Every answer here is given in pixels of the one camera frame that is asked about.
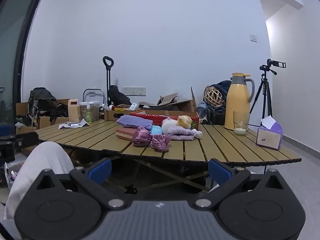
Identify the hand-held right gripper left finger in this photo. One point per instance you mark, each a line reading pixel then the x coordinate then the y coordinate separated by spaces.
pixel 101 170

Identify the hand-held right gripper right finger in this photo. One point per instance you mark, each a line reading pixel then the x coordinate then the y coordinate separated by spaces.
pixel 220 171

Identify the pink sponge block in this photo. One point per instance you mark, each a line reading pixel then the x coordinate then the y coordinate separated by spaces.
pixel 123 133

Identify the lavender fluffy cloth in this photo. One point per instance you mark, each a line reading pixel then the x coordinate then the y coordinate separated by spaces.
pixel 181 135

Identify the purple fluffy pouch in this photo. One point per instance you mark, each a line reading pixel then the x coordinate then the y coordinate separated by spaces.
pixel 135 122

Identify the white and orange plush cat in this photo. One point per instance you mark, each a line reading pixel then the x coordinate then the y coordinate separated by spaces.
pixel 172 125

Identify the blue plush toy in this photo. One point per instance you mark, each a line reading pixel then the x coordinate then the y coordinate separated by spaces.
pixel 157 130

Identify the red-orange cardboard box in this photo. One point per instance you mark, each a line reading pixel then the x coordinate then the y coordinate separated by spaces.
pixel 162 118

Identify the black soft bag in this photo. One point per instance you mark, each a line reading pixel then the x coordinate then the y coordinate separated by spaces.
pixel 117 95

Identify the person's leg in white pants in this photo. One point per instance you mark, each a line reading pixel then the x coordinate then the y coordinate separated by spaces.
pixel 37 165

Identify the dark backpack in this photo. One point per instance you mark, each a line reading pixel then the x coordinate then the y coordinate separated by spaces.
pixel 41 98

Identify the white paper packet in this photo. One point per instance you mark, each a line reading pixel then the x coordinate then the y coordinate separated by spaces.
pixel 72 125

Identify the dark clothes pile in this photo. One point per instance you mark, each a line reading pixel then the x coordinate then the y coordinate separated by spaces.
pixel 58 111

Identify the green pump bottle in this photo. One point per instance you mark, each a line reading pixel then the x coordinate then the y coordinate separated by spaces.
pixel 88 116

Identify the purple tissue box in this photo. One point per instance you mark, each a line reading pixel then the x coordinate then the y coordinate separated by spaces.
pixel 268 137

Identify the clear storage jar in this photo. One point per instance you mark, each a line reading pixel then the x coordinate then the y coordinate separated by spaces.
pixel 95 110

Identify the white plastic bottle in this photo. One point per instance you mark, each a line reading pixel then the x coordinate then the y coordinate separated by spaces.
pixel 106 107

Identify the tall brown carton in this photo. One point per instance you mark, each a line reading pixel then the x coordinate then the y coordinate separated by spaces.
pixel 74 111

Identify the blue water bottle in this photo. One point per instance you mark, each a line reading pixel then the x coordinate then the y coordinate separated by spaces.
pixel 202 107

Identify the yellow thermos jug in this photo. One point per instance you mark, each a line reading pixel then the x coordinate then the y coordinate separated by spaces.
pixel 236 100

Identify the large brown cardboard box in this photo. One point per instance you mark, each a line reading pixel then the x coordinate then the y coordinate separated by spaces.
pixel 186 106

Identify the wicker ball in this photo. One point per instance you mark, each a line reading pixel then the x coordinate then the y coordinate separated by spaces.
pixel 213 96

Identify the white folding stool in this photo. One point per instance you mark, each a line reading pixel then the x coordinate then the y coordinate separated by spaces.
pixel 93 90

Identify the blue velvet bag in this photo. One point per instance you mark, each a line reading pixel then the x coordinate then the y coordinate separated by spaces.
pixel 223 85

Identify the beige felt piece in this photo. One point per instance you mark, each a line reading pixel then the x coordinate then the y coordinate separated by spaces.
pixel 170 98

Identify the glass door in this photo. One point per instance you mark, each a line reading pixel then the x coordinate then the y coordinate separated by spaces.
pixel 12 42

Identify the white wall socket panel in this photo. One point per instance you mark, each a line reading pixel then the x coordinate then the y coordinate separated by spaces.
pixel 133 91

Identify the black camera tripod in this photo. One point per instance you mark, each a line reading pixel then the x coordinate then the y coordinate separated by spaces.
pixel 265 85

